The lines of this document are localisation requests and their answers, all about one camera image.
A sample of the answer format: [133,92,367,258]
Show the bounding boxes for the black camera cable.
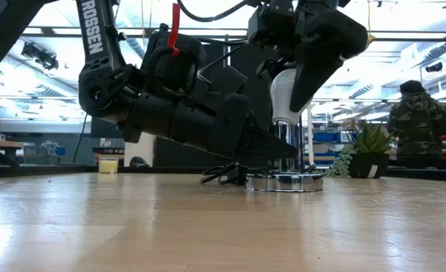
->
[176,0,264,23]

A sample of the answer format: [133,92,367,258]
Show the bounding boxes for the black ceiling track light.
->
[20,41,60,72]

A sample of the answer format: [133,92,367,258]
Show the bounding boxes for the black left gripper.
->
[121,91,299,161]

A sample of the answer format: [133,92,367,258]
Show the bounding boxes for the chrome table lamp base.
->
[244,119,324,193]

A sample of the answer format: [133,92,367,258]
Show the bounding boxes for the thin black hanging cable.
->
[73,113,89,164]

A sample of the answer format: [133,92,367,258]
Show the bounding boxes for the black power cable with plug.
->
[199,161,318,187]

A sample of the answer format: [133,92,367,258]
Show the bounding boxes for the white paper roll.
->
[123,131,155,168]

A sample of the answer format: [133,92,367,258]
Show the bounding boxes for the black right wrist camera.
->
[247,2,296,47]

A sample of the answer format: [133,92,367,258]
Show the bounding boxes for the person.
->
[386,79,446,170]

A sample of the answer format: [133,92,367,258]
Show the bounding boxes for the blue storage bins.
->
[313,131,347,144]

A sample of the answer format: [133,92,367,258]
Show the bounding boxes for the white lightbulb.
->
[270,67,311,126]

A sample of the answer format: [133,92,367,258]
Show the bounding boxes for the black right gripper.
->
[289,0,370,114]

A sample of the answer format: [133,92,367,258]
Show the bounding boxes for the black dome object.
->
[129,156,150,168]

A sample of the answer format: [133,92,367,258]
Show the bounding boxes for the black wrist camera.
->
[247,2,296,47]
[196,66,249,104]

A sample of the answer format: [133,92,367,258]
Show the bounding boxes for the wooden side table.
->
[0,138,24,169]

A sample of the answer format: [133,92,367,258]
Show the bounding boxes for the red strap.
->
[168,2,181,57]

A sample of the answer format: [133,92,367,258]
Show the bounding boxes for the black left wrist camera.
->
[196,66,249,104]

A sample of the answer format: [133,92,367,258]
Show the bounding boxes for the succulent plant in black pot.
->
[324,120,396,180]

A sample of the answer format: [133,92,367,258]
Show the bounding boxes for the black table edge rail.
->
[0,165,446,183]

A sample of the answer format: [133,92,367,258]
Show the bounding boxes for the yellow candle jar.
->
[98,157,119,175]

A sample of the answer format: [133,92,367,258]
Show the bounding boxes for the black monitor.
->
[90,116,125,139]

